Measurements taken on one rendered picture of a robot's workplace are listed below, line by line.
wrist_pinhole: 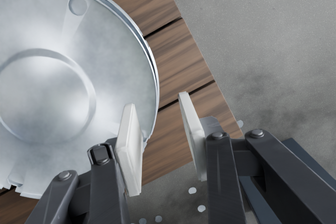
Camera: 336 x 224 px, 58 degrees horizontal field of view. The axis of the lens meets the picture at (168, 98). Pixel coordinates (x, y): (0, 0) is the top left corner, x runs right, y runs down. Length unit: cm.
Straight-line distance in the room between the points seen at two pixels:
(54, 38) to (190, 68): 17
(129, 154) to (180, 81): 26
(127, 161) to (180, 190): 75
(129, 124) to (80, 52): 22
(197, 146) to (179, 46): 25
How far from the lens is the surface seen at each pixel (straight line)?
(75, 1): 40
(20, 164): 47
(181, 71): 40
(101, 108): 40
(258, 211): 71
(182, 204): 93
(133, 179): 17
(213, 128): 17
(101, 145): 16
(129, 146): 16
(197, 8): 75
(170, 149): 44
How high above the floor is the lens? 74
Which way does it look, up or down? 73 degrees down
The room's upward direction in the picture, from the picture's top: 172 degrees clockwise
